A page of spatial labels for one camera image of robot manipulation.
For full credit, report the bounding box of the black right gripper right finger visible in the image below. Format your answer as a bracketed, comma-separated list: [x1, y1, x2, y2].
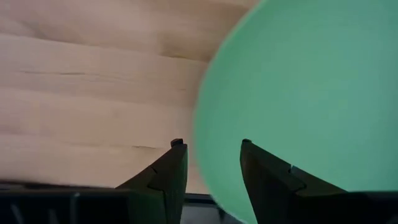
[239, 138, 346, 224]

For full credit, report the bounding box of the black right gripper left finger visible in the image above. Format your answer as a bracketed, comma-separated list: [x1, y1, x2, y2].
[115, 138, 188, 224]

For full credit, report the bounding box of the green plastic plate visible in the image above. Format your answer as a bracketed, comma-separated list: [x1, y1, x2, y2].
[192, 0, 398, 224]

